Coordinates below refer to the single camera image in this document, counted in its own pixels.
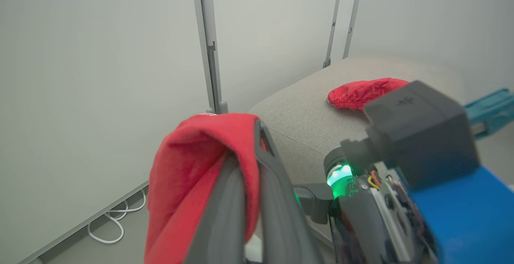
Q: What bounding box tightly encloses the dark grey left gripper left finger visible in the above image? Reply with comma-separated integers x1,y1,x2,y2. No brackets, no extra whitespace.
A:
183,155,246,264

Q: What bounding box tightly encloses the plain red garment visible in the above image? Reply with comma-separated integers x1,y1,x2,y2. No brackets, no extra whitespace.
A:
144,113,268,264

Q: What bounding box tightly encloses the grey fabric sofa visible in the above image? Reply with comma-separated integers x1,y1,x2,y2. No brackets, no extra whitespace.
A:
247,53,466,250

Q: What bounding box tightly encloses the white power cable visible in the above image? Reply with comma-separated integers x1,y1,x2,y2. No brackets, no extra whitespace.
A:
87,188,147,245

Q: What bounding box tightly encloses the teal plastic object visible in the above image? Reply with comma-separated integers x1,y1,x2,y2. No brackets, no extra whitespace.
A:
464,88,514,140

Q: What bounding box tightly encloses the thin grey partition post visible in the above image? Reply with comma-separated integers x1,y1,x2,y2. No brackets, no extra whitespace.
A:
323,0,345,69
343,0,365,59

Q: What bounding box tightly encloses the grey partition frame post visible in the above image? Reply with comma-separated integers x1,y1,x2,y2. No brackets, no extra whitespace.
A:
190,0,228,115

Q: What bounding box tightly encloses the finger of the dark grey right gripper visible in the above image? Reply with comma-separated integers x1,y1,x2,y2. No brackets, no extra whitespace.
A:
255,119,325,264

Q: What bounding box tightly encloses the dark grey wrist camera box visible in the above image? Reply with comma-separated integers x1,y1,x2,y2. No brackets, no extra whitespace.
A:
341,80,481,190

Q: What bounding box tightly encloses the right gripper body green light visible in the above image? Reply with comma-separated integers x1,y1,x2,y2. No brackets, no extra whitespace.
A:
324,147,440,264

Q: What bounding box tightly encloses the dark grey opposite-arm left gripper right finger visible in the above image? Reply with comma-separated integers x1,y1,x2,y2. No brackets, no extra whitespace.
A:
295,183,335,225

